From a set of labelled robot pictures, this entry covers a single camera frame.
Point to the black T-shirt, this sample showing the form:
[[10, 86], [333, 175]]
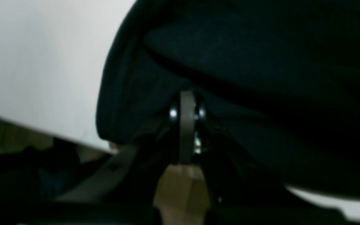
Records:
[[281, 76]]

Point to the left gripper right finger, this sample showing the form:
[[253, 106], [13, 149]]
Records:
[[234, 177]]

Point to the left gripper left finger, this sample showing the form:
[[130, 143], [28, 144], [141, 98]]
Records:
[[111, 173]]

